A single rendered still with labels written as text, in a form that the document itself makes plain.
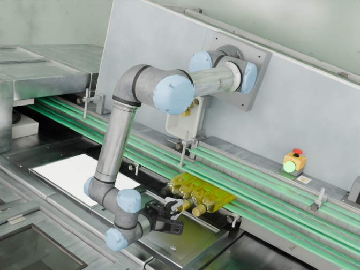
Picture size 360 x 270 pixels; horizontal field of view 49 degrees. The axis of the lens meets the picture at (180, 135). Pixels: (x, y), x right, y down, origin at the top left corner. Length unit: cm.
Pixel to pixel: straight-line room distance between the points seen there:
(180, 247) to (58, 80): 115
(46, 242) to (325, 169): 111
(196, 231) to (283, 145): 51
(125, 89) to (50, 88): 103
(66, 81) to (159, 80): 118
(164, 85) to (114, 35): 113
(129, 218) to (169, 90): 42
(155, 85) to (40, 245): 76
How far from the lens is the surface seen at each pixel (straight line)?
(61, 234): 162
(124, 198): 124
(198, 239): 162
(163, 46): 200
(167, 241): 157
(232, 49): 168
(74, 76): 229
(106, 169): 130
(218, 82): 135
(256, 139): 178
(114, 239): 130
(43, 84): 218
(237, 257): 165
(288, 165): 164
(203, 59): 153
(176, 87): 113
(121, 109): 125
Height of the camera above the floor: 233
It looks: 52 degrees down
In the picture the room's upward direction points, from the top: 108 degrees counter-clockwise
